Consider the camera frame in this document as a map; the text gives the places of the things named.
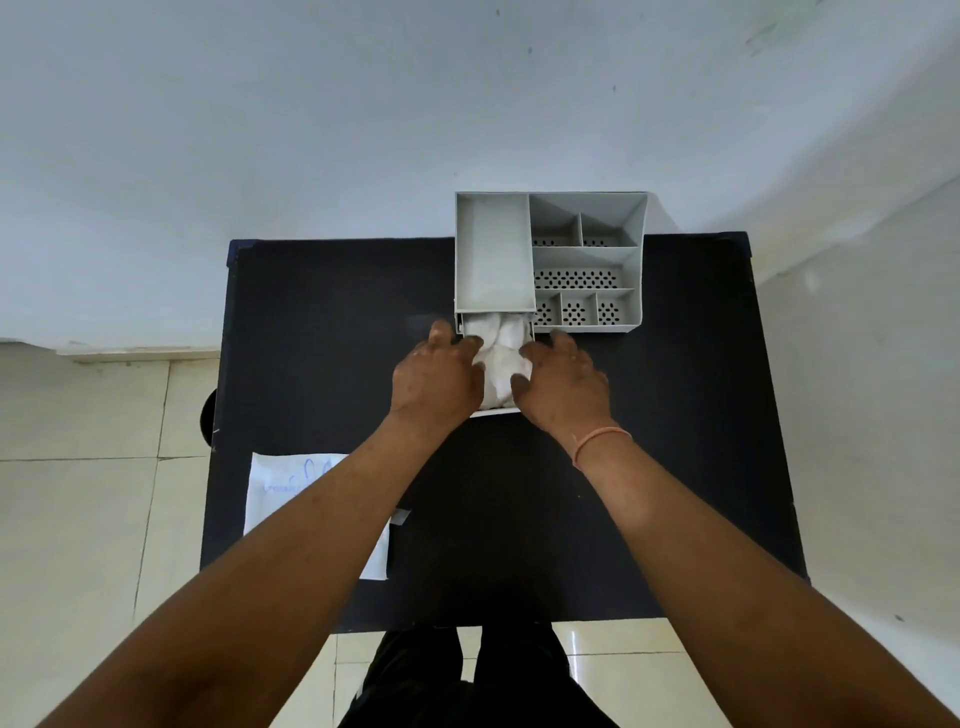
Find white cloth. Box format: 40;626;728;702
464;313;534;411

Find white paper sheet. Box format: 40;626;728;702
243;452;393;582

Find person's right hand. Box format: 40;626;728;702
509;331;618;450

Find person's left hand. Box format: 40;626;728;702
389;320;486;432

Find orange wrist band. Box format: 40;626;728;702
571;426;633;471

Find grey organizer drawer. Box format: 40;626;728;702
456;312;538;418

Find person's right forearm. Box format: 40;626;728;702
573;430;960;728

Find grey plastic desk organizer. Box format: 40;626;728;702
453;191;649;336

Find person's black trousers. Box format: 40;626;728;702
339;621;621;728

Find person's left forearm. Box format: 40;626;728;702
36;411;460;728

